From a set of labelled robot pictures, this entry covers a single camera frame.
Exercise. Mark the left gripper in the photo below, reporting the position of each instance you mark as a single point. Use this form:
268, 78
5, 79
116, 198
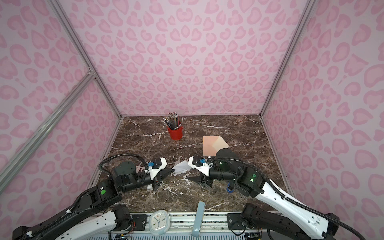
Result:
165, 173

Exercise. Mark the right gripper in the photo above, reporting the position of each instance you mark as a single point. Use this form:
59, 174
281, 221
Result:
206, 181

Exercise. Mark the white letter paper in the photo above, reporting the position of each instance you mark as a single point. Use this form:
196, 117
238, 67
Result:
181, 167

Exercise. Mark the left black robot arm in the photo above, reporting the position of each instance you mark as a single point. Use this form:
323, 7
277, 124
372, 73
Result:
108, 192

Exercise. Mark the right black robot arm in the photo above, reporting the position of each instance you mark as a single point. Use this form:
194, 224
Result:
298, 221

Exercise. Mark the pink envelope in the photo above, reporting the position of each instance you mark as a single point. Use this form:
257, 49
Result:
212, 144

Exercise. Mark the blue stapler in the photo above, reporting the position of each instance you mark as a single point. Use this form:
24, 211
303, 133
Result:
229, 188

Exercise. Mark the pink calculator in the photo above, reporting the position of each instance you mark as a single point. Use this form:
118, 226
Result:
140, 170

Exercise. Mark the red pencil cup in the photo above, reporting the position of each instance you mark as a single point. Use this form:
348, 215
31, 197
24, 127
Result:
176, 134

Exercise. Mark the white alarm clock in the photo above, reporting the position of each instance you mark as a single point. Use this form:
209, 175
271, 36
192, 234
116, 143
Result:
159, 223

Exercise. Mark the coloured pencils bunch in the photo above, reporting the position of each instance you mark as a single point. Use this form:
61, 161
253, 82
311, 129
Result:
172, 121

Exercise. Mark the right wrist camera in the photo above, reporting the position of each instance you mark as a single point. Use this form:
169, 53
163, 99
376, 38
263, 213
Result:
199, 163

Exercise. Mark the aluminium frame rail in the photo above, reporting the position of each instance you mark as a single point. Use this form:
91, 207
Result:
120, 226

